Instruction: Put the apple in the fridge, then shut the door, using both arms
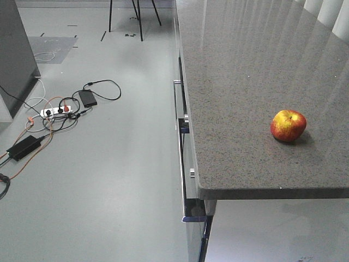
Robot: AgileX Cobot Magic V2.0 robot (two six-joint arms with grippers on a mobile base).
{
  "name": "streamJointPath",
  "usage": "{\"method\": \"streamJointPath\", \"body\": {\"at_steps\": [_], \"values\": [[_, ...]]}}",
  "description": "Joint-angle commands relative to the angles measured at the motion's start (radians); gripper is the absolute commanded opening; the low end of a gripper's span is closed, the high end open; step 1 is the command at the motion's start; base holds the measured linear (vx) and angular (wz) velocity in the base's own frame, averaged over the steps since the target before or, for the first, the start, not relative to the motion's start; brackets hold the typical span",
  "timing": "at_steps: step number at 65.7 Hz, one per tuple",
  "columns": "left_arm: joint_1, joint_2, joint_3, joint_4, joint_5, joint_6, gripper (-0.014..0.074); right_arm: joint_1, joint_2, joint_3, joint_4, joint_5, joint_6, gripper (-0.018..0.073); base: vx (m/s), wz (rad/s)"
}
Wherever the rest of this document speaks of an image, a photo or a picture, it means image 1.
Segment red yellow apple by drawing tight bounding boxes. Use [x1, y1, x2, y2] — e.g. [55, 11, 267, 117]
[270, 110, 307, 142]

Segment black laptop power brick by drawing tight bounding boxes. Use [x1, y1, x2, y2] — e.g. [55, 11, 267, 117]
[79, 90, 97, 108]

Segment grey speckled kitchen counter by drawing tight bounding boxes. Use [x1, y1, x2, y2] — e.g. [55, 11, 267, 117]
[172, 0, 349, 262]

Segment white power strip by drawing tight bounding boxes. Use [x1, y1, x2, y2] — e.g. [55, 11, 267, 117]
[40, 105, 72, 118]

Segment black tripod legs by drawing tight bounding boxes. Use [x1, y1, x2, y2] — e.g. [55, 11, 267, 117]
[108, 0, 162, 42]

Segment black power adapter brick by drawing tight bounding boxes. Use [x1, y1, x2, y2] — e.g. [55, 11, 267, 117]
[7, 135, 44, 162]

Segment dark grey cabinet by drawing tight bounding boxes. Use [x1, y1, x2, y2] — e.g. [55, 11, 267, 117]
[1, 1, 40, 119]

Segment orange cable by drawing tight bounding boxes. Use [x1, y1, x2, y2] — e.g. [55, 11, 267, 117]
[0, 97, 72, 180]

